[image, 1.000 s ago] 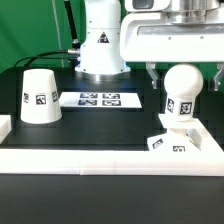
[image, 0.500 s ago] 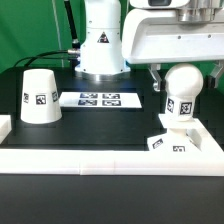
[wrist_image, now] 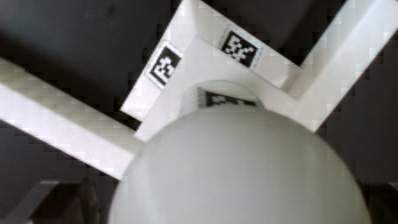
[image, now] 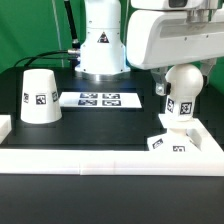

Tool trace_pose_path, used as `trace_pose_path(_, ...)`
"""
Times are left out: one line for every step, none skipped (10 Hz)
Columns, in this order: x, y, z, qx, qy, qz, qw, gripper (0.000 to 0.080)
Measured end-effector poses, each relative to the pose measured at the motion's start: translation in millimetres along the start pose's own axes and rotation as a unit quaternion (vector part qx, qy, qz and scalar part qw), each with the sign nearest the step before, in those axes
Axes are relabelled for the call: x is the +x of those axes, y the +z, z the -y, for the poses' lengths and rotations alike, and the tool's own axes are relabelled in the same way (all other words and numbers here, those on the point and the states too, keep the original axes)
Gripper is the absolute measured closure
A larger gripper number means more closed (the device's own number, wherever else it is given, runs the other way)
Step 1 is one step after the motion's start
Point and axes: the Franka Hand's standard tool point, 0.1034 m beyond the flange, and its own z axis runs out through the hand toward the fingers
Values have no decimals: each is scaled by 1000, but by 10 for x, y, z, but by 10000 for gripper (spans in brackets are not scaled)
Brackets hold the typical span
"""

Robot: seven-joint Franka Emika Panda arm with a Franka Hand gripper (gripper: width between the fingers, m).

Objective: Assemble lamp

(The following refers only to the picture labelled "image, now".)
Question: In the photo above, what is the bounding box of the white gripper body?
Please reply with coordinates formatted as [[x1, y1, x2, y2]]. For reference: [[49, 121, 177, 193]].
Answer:
[[126, 8, 224, 70]]

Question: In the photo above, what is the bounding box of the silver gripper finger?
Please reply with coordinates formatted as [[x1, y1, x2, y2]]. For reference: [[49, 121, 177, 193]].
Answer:
[[200, 58, 217, 86], [151, 67, 171, 96]]

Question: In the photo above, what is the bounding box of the white lamp bulb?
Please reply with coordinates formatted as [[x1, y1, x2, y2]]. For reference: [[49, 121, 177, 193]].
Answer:
[[165, 64, 203, 121]]

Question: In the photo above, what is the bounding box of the white lamp base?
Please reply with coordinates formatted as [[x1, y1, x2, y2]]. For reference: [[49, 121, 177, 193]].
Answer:
[[147, 114, 202, 153]]

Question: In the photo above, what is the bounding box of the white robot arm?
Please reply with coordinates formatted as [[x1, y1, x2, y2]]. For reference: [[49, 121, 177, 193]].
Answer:
[[76, 0, 224, 96]]

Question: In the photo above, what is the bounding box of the white lamp shade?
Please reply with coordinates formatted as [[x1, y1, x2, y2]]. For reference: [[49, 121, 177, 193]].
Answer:
[[21, 69, 62, 124]]

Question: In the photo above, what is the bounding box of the white marker sheet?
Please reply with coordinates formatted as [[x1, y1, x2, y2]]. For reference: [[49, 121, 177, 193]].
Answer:
[[59, 92, 141, 108]]

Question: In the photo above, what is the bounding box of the black cable with connector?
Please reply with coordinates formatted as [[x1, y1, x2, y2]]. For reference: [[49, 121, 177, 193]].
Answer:
[[63, 0, 81, 50]]

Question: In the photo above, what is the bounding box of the white U-shaped border frame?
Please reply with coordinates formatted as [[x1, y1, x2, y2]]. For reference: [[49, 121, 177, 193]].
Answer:
[[0, 125, 224, 176]]

